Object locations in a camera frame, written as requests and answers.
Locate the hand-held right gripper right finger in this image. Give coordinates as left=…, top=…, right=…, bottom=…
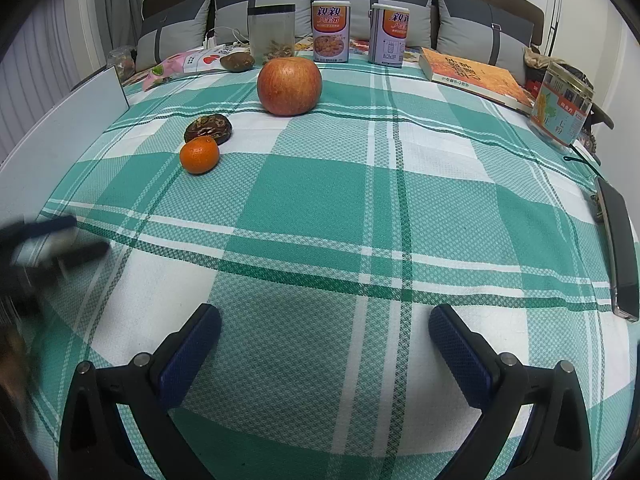
left=427, top=304, right=593, bottom=480

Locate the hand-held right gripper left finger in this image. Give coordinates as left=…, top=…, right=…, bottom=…
left=59, top=303, right=222, bottom=480

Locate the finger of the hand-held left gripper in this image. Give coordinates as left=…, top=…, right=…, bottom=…
left=52, top=240, right=111, bottom=270
left=20, top=215, right=79, bottom=237

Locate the white box with cardboard bottom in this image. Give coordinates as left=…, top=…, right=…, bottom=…
left=0, top=66, right=131, bottom=221

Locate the small orange tangerine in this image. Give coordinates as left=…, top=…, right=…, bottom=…
left=179, top=136, right=220, bottom=175

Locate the dark wrinkled passion fruit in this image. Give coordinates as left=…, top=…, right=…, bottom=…
left=183, top=114, right=233, bottom=145

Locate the red apple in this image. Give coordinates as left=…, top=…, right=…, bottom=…
left=257, top=56, right=322, bottom=117

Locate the clear plastic container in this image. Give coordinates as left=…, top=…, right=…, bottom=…
left=106, top=46, right=137, bottom=83

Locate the green white plaid cloth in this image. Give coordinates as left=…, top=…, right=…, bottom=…
left=20, top=52, right=640, bottom=480

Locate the grey curtain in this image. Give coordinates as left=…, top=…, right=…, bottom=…
left=0, top=0, right=146, bottom=161

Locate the pink snack packet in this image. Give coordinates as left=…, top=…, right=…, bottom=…
left=144, top=50, right=201, bottom=92

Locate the black smartphone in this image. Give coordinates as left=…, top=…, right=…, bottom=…
left=595, top=176, right=640, bottom=323

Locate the white snack packet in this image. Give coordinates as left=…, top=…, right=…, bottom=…
left=182, top=46, right=236, bottom=73

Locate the dark brown oval object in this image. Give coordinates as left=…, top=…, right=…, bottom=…
left=219, top=52, right=256, bottom=72

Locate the orange book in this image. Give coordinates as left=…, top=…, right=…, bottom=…
left=418, top=47, right=536, bottom=116

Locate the clear jar with black lid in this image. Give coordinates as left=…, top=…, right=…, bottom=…
left=247, top=4, right=297, bottom=66

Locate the printed food can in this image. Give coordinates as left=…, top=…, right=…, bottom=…
left=368, top=3, right=412, bottom=67
left=311, top=0, right=352, bottom=63

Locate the white door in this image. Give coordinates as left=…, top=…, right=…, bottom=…
left=547, top=0, right=628, bottom=61

